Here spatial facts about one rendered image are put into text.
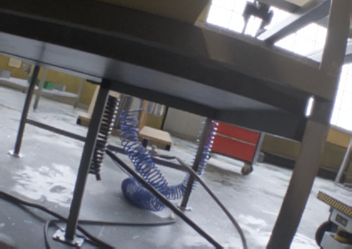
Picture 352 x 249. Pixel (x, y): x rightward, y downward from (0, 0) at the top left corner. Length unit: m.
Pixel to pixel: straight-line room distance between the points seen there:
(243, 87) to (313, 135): 0.10
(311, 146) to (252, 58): 0.13
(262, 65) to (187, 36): 0.08
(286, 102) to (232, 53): 0.11
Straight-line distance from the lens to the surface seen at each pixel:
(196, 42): 0.38
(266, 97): 0.45
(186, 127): 8.14
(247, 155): 4.59
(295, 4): 0.95
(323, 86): 0.41
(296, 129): 0.47
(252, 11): 1.57
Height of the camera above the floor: 0.52
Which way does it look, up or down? 2 degrees down
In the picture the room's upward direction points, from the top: 16 degrees clockwise
